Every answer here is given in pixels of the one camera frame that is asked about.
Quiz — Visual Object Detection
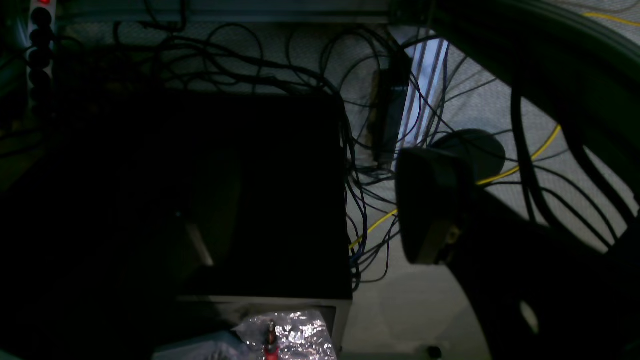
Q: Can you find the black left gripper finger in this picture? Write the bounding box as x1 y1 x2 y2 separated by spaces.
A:
395 147 639 360

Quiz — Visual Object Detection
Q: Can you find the crumpled silver foil bag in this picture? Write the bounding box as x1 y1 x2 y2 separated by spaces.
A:
233 310 338 360

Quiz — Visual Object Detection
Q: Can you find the white power strip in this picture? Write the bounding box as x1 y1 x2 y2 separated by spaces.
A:
27 0 58 104

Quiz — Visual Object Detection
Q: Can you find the black computer case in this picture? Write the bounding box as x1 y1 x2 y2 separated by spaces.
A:
1 91 351 302

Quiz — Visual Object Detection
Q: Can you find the yellow cable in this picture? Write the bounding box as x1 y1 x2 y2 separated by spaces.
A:
349 11 640 251

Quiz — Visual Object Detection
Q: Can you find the black power adapter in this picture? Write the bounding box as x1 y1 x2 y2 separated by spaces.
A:
369 51 412 167

